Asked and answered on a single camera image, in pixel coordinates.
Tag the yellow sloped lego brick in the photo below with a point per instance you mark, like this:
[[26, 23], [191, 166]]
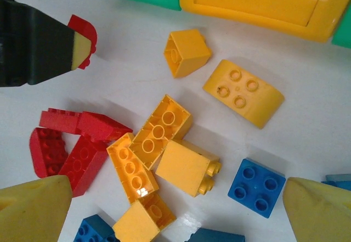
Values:
[[192, 47]]

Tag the red sloped lego brick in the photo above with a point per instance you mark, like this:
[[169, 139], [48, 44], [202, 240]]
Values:
[[101, 126]]

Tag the yellow curved lego brick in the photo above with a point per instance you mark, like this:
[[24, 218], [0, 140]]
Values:
[[246, 96]]

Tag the blue square lego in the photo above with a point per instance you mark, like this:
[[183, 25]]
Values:
[[256, 188]]

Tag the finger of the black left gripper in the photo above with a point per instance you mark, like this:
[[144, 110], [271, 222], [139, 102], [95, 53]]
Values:
[[35, 47]]

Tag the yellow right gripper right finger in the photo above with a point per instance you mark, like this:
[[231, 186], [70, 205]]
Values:
[[321, 214]]

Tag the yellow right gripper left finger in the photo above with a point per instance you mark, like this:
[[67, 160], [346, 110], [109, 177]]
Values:
[[30, 211]]

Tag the yellow plastic container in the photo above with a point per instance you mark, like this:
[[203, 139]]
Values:
[[255, 0]]

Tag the yellow square lego brick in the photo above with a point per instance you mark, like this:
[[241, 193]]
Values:
[[137, 222], [181, 168]]

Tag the red curved lego brick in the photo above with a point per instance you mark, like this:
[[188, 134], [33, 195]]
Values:
[[46, 154], [86, 30]]

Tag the blue lego brick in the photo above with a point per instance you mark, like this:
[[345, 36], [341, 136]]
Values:
[[338, 180], [216, 236], [93, 229]]

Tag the red long lego brick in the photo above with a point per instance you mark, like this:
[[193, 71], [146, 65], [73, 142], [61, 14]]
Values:
[[59, 122], [82, 165]]

